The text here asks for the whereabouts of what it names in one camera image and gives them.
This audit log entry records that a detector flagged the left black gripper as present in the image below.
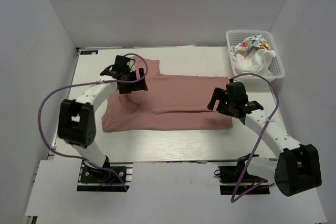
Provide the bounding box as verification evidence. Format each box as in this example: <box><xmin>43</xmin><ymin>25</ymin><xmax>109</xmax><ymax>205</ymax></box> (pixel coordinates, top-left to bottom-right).
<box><xmin>120</xmin><ymin>68</ymin><xmax>148</xmax><ymax>94</ymax></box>

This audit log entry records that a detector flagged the pink t shirt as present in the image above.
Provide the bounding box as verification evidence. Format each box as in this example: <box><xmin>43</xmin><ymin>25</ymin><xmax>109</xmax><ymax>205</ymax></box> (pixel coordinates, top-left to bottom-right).
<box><xmin>101</xmin><ymin>59</ymin><xmax>233</xmax><ymax>133</ymax></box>

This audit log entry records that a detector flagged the white t shirt black print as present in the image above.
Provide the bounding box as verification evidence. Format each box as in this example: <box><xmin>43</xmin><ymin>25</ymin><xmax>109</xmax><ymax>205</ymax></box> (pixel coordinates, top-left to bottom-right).
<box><xmin>231</xmin><ymin>48</ymin><xmax>276</xmax><ymax>77</ymax></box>

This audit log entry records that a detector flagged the white colourful print t shirt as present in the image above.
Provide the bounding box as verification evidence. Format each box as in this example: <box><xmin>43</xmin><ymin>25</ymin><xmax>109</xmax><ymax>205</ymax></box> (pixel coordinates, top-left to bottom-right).
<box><xmin>230</xmin><ymin>35</ymin><xmax>272</xmax><ymax>54</ymax></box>

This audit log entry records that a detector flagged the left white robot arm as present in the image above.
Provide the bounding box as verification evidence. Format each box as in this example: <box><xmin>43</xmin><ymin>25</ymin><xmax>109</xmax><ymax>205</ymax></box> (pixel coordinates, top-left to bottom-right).
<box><xmin>57</xmin><ymin>53</ymin><xmax>149</xmax><ymax>182</ymax></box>

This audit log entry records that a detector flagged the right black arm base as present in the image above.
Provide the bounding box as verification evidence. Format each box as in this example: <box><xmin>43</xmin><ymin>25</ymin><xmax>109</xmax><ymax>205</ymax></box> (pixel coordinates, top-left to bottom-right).
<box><xmin>214</xmin><ymin>166</ymin><xmax>270</xmax><ymax>196</ymax></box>

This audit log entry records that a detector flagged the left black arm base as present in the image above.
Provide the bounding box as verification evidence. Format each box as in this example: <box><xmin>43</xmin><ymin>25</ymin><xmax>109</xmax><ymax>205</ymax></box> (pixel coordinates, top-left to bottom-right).
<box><xmin>77</xmin><ymin>164</ymin><xmax>133</xmax><ymax>193</ymax></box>

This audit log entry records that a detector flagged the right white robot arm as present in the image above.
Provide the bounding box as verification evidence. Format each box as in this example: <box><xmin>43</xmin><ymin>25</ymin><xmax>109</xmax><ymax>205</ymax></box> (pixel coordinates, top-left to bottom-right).
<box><xmin>207</xmin><ymin>81</ymin><xmax>322</xmax><ymax>201</ymax></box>

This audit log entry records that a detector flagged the blue label sticker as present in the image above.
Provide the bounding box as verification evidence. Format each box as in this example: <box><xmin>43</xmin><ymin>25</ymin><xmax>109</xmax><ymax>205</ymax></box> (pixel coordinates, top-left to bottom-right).
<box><xmin>80</xmin><ymin>50</ymin><xmax>99</xmax><ymax>55</ymax></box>

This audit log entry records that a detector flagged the white plastic basket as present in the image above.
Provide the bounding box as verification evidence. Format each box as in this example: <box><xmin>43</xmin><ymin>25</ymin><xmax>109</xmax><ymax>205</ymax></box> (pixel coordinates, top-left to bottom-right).
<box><xmin>226</xmin><ymin>29</ymin><xmax>285</xmax><ymax>81</ymax></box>

